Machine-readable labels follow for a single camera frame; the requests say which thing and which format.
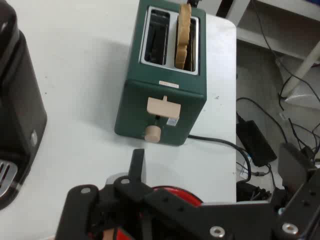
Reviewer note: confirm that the white shelf unit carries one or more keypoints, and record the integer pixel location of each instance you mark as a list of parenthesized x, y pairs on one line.
[(280, 22)]

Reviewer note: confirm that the beige round toaster knob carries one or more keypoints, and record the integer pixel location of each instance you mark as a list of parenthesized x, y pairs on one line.
[(152, 134)]

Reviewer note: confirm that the brown bread slice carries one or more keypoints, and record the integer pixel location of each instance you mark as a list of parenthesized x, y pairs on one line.
[(183, 35)]

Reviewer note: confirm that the black glossy kitchen appliance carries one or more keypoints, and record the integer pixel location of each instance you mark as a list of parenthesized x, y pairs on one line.
[(17, 100)]

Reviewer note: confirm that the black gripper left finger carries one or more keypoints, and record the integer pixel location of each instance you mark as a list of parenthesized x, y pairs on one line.
[(86, 212)]

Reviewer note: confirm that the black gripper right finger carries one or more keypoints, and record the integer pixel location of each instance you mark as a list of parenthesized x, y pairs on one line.
[(300, 207)]

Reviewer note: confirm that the beige toaster lever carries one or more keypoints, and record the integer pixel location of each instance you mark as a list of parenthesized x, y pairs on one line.
[(162, 108)]

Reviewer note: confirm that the black power adapter brick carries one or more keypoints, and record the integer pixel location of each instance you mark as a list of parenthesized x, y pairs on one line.
[(257, 143)]

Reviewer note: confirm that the dark green two-slot toaster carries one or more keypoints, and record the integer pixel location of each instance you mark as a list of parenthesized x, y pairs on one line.
[(162, 105)]

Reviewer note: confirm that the white slanted tube leg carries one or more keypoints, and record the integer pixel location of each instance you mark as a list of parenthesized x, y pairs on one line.
[(303, 67)]

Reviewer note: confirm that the red round plate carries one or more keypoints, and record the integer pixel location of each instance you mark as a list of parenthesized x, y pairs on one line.
[(185, 193)]

